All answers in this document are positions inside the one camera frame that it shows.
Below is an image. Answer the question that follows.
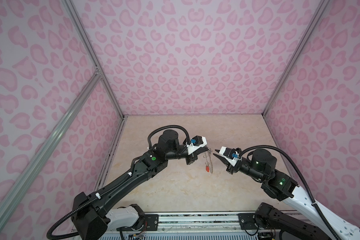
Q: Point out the perforated metal ring disc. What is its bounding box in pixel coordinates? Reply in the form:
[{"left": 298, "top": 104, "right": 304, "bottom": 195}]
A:
[{"left": 204, "top": 149, "right": 214, "bottom": 174}]

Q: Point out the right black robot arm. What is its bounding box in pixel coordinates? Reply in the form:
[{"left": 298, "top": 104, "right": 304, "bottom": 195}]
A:
[{"left": 214, "top": 145, "right": 360, "bottom": 240}]

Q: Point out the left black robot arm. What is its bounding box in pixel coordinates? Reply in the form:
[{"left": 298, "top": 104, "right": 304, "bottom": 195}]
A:
[{"left": 46, "top": 125, "right": 209, "bottom": 240}]

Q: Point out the left diagonal aluminium strut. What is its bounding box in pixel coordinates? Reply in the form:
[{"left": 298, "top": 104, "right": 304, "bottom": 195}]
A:
[{"left": 0, "top": 74, "right": 102, "bottom": 233}]

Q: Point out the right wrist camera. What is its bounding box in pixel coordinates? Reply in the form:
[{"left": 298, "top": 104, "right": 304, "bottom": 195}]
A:
[{"left": 220, "top": 147, "right": 241, "bottom": 167}]

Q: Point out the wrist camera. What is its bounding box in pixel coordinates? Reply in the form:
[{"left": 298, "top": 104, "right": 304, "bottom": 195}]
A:
[
  {"left": 220, "top": 147, "right": 241, "bottom": 167},
  {"left": 186, "top": 136, "right": 207, "bottom": 155}
]

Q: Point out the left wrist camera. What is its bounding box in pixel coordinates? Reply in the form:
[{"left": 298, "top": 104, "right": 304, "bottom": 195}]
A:
[{"left": 186, "top": 136, "right": 207, "bottom": 155}]

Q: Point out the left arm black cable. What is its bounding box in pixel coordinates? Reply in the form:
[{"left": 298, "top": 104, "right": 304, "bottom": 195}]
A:
[{"left": 146, "top": 124, "right": 192, "bottom": 151}]

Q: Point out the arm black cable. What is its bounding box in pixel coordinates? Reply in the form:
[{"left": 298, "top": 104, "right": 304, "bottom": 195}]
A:
[
  {"left": 146, "top": 124, "right": 192, "bottom": 151},
  {"left": 238, "top": 145, "right": 343, "bottom": 240}
]

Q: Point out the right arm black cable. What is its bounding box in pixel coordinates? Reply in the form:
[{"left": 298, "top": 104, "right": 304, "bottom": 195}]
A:
[{"left": 238, "top": 145, "right": 343, "bottom": 240}]

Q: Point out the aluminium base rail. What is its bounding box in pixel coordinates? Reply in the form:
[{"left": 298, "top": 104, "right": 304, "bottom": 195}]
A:
[{"left": 95, "top": 210, "right": 331, "bottom": 240}]

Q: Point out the right corner aluminium post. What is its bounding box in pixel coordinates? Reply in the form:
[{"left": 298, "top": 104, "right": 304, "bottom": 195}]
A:
[{"left": 262, "top": 0, "right": 332, "bottom": 119}]

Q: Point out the corner aluminium post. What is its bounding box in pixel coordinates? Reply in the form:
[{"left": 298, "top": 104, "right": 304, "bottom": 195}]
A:
[
  {"left": 262, "top": 0, "right": 332, "bottom": 119},
  {"left": 61, "top": 0, "right": 125, "bottom": 120}
]

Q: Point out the left corner aluminium post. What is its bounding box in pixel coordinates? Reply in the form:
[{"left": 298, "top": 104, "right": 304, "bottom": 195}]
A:
[{"left": 61, "top": 0, "right": 125, "bottom": 120}]

